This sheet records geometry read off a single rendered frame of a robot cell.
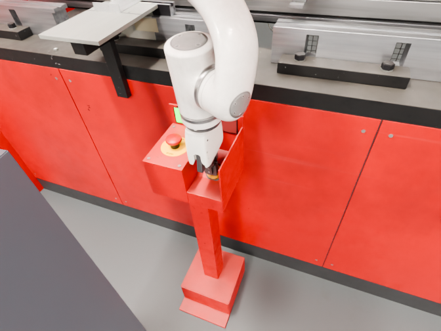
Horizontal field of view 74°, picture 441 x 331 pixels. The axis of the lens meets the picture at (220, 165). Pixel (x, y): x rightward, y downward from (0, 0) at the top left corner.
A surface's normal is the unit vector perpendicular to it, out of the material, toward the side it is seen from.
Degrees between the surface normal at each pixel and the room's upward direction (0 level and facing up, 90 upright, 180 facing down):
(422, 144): 90
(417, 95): 0
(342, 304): 0
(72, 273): 90
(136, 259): 0
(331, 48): 90
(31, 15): 90
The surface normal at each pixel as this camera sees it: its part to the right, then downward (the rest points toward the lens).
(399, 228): -0.36, 0.67
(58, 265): 0.95, 0.17
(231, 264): -0.06, -0.71
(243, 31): 0.61, -0.06
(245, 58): 0.60, 0.33
